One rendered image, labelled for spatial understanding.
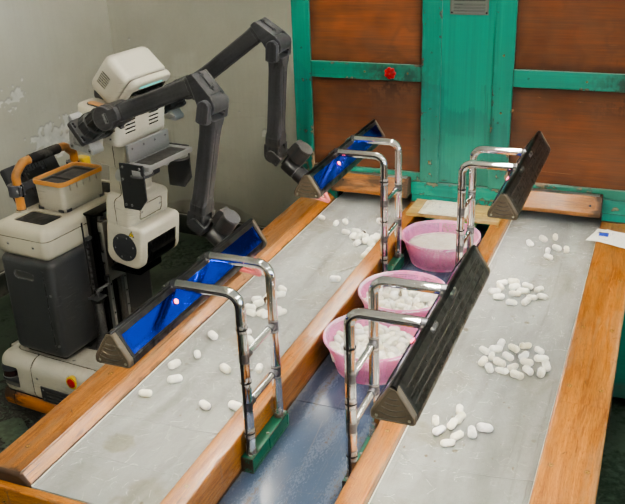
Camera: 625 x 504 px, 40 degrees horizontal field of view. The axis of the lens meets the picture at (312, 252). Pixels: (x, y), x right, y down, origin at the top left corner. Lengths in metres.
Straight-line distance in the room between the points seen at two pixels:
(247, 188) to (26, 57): 1.31
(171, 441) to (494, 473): 0.71
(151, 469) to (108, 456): 0.11
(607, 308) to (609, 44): 0.91
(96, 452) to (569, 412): 1.06
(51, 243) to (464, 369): 1.55
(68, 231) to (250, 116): 1.69
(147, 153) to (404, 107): 0.93
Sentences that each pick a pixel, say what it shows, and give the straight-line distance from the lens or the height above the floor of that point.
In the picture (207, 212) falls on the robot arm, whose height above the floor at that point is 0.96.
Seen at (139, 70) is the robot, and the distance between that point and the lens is 2.86.
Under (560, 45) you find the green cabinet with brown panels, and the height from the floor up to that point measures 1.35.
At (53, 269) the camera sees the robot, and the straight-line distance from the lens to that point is 3.11.
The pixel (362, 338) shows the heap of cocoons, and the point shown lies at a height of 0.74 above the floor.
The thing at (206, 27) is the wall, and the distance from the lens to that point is 4.57.
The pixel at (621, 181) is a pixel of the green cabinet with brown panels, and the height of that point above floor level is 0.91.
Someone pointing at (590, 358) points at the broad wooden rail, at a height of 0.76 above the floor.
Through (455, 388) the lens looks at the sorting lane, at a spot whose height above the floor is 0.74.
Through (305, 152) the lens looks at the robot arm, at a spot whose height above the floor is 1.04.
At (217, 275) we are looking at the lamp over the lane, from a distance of 1.93.
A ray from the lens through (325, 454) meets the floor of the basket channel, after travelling 2.00.
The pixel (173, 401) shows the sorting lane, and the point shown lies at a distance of 2.11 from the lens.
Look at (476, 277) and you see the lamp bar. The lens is 1.89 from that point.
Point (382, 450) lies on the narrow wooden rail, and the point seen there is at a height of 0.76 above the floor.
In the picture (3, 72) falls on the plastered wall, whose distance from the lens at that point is 4.43.
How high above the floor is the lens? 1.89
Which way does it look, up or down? 24 degrees down
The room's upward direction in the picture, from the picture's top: 2 degrees counter-clockwise
